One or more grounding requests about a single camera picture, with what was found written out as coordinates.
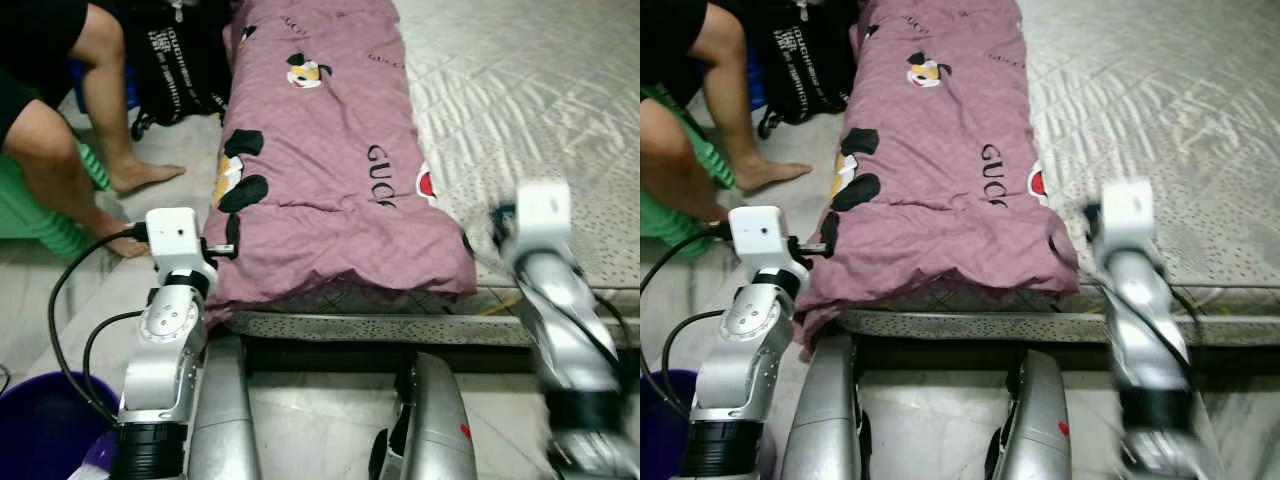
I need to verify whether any pink cartoon print blanket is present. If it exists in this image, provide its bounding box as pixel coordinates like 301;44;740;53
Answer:
200;0;479;326
795;0;1081;346

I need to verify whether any green plastic stool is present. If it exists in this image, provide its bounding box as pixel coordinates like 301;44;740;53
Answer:
0;140;111;261
640;85;736;259

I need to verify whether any grey quilted mattress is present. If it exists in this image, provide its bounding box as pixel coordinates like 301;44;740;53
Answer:
835;0;1280;346
225;0;641;348

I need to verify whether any grey left robot leg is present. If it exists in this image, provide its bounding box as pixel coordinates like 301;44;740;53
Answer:
780;333;871;480
185;335;263;480

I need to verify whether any grey robot leg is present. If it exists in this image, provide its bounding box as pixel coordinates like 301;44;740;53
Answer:
780;333;871;480
185;335;263;480
368;352;479;480
985;350;1071;480

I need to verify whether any person in black shorts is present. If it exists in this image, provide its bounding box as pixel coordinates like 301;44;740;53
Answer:
0;0;186;259
640;0;813;223

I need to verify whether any black bag white lettering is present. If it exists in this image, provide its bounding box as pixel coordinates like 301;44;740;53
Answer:
755;0;861;139
128;0;236;141

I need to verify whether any grey right robot leg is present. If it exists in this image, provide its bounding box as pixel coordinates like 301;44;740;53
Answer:
985;350;1071;480
368;352;479;480

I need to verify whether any purple plastic bucket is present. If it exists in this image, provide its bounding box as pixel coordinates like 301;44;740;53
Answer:
640;370;701;480
0;370;126;480

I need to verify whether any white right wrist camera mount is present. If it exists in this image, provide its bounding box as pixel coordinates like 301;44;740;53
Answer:
510;180;573;256
1098;178;1156;251

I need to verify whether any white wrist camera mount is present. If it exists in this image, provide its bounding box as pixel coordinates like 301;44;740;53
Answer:
1098;178;1156;251
145;207;206;271
510;180;573;256
728;205;791;271

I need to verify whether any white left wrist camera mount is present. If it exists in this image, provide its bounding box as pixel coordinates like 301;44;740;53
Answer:
728;205;791;271
145;207;206;271

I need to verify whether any long black left arm cable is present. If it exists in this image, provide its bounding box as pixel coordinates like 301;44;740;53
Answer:
47;228;151;423
640;228;733;416

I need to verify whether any short black left arm cable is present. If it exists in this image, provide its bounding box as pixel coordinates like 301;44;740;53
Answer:
661;309;738;403
82;309;151;403

